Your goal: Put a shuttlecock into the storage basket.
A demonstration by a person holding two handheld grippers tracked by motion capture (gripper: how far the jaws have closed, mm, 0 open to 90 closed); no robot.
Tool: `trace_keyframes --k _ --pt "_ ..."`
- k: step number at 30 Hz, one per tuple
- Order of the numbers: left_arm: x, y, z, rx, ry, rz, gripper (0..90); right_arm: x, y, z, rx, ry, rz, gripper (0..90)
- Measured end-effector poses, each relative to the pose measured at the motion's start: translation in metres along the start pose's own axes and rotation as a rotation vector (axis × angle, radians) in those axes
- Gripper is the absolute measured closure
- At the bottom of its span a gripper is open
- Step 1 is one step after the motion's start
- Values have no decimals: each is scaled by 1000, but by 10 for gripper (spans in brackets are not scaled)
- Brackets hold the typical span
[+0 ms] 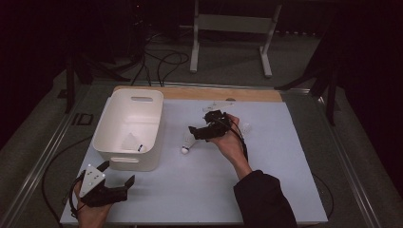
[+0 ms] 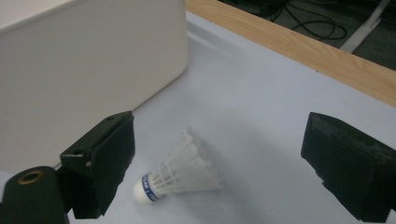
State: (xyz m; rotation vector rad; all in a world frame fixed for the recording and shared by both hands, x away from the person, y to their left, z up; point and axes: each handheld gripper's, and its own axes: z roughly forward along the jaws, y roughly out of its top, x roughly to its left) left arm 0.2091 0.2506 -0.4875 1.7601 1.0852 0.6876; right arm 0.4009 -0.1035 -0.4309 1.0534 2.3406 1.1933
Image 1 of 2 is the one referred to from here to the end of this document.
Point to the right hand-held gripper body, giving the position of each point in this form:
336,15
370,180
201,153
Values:
217,126

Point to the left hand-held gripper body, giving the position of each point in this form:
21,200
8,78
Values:
92,180

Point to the white feather shuttlecock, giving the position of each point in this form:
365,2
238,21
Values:
246,129
185,149
130,142

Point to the white plastic storage bin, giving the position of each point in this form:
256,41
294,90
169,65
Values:
126,107

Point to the person's right hand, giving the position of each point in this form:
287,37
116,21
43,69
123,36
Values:
233,148

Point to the person's left hand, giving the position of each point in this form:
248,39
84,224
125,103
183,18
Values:
93,217

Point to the pale blue table mat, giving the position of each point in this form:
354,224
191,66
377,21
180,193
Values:
196,190

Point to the white metal stand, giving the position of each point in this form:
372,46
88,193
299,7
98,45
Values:
234,23

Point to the black tripod stand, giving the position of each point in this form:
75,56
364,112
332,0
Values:
331,101

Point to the metal floor frame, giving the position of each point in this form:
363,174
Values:
44,155

